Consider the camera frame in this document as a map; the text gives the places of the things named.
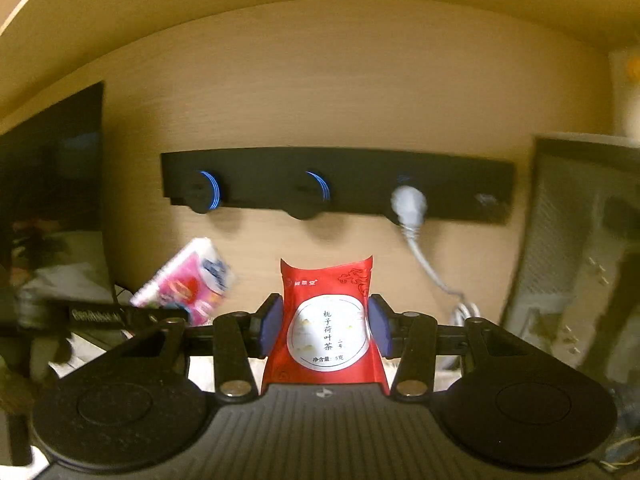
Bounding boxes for red tea sachet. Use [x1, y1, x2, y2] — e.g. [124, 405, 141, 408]
[260, 254, 391, 397]

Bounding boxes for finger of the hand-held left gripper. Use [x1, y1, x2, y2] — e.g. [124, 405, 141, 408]
[125, 307, 192, 330]

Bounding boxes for black monitor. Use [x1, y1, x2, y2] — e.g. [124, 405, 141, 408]
[0, 80, 117, 337]

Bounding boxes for black power strip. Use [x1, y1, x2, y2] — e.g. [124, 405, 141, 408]
[160, 147, 517, 227]

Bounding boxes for white plug with cable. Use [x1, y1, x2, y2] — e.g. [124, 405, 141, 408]
[389, 184, 482, 322]

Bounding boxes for grey computer case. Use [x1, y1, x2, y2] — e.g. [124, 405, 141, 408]
[499, 133, 640, 396]

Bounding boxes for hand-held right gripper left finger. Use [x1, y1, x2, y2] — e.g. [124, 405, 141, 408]
[127, 292, 283, 402]

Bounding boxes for pink printed tissue pack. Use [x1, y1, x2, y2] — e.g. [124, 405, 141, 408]
[129, 237, 237, 327]

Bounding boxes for black plug with blue ring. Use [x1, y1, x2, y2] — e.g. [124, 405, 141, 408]
[289, 170, 332, 221]
[184, 170, 224, 214]

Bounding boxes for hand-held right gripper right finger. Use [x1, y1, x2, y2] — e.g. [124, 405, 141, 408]
[369, 292, 531, 400]

